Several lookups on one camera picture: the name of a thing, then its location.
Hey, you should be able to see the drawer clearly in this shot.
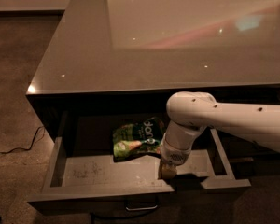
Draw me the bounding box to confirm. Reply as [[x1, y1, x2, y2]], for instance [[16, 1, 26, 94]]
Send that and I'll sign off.
[[28, 112, 250, 215]]

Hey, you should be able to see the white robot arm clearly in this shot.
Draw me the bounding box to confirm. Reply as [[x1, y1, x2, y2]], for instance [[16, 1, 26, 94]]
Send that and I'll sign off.
[[160, 91, 280, 179]]

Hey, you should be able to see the dark cabinet with glossy top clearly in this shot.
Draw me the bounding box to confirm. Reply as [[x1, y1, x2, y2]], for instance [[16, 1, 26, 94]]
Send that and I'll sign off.
[[25, 0, 280, 189]]

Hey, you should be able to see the green snack bag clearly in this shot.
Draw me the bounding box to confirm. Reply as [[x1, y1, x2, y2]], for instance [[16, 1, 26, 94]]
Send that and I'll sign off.
[[112, 117, 166, 161]]

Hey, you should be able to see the thin black floor cable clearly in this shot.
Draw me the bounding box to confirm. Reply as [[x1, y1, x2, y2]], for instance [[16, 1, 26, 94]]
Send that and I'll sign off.
[[0, 125, 46, 157]]

